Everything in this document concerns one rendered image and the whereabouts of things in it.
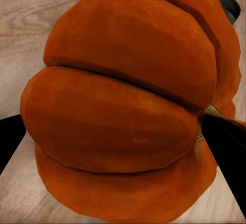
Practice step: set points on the pumpkin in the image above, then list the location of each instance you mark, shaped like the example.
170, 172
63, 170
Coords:
117, 114

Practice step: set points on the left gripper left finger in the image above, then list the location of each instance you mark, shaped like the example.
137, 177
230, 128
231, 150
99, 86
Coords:
12, 132

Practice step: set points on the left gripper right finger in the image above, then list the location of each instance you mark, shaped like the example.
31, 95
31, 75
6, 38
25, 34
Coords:
228, 145

